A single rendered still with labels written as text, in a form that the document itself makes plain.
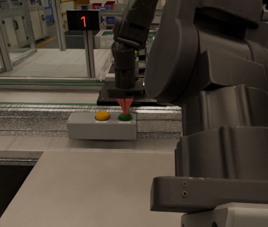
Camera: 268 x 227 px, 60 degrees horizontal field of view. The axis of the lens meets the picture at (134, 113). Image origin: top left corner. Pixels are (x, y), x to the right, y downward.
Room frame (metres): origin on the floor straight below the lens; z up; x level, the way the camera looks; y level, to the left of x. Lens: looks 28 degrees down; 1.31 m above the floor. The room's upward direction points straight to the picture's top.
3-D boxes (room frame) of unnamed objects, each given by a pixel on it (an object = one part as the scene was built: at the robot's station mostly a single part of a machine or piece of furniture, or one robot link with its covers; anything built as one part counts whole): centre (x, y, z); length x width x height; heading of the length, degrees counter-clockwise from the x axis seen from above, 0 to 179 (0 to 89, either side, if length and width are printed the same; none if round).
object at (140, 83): (0.62, 0.02, 1.09); 0.10 x 0.07 x 0.07; 88
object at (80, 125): (0.62, 0.10, 0.93); 0.21 x 0.07 x 0.06; 88
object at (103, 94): (0.83, 0.01, 0.96); 0.24 x 0.24 x 0.02; 88
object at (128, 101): (0.62, 0.04, 1.01); 0.07 x 0.07 x 0.09; 88
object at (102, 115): (0.62, 0.10, 0.96); 0.04 x 0.04 x 0.02
